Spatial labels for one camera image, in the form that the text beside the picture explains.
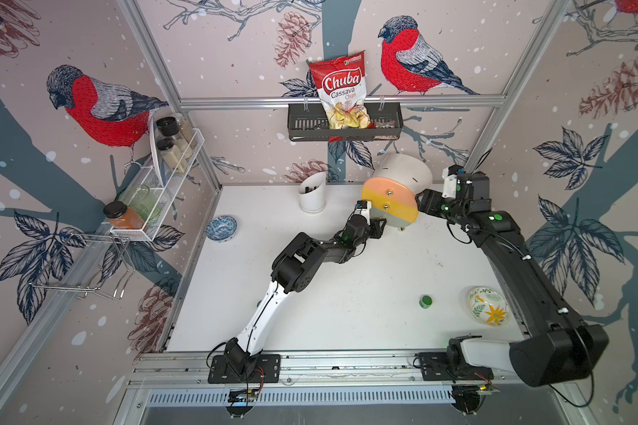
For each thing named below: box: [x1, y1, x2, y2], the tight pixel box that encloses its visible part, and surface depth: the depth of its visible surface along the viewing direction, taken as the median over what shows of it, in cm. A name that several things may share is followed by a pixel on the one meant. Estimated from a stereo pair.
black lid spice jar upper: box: [155, 115, 193, 159], surface depth 81 cm
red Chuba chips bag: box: [308, 50, 372, 143], surface depth 84 cm
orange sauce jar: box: [102, 200, 146, 230], surface depth 62 cm
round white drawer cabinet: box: [361, 153, 434, 228], surface depth 97 cm
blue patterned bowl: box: [205, 215, 238, 243], surface depth 106 cm
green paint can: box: [419, 294, 434, 310], surface depth 85 cm
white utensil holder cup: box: [298, 171, 327, 214], surface depth 109 cm
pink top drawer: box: [361, 177, 418, 206], surface depth 92 cm
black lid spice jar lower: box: [156, 137, 188, 173], surface depth 79 cm
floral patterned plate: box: [467, 286, 510, 327], surface depth 85 cm
